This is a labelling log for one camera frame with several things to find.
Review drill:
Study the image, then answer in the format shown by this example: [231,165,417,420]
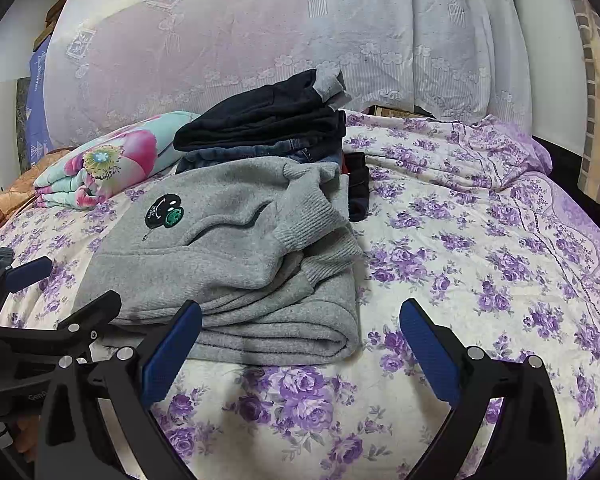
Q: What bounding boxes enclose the blue printed bag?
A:
[26,37,56,166]

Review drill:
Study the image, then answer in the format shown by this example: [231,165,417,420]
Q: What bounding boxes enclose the dark navy folded garment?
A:
[347,152,371,222]

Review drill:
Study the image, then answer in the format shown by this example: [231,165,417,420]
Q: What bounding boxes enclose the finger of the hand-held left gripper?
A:
[0,256,54,321]
[0,289,122,361]

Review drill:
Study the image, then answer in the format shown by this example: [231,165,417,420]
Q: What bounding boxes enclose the pink and teal floral blanket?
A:
[34,111,201,211]

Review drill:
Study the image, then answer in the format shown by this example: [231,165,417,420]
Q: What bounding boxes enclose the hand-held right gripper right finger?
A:
[399,299,567,480]

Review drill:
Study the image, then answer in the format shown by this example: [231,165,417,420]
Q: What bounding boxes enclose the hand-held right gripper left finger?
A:
[35,301,203,480]

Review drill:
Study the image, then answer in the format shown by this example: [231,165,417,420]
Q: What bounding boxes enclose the blue folded jeans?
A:
[179,137,343,173]

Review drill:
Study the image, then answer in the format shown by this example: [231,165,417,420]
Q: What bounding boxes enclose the brown cardboard box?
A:
[32,0,72,52]

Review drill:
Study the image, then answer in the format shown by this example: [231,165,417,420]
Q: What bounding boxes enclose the purple floral bed sheet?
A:
[0,110,600,480]

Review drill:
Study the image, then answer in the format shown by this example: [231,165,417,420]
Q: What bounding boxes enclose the white lace covered bedding bundle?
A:
[44,0,533,148]

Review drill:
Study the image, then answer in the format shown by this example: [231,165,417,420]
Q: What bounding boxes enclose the black folded pants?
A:
[174,69,353,153]

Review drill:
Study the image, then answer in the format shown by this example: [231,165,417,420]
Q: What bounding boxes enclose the grey fleece sweater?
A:
[72,156,365,367]

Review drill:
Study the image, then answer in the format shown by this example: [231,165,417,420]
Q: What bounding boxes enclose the dark framed panel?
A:
[0,77,33,171]

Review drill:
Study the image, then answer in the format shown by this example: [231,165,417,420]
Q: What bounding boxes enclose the orange cloth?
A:
[0,147,73,246]

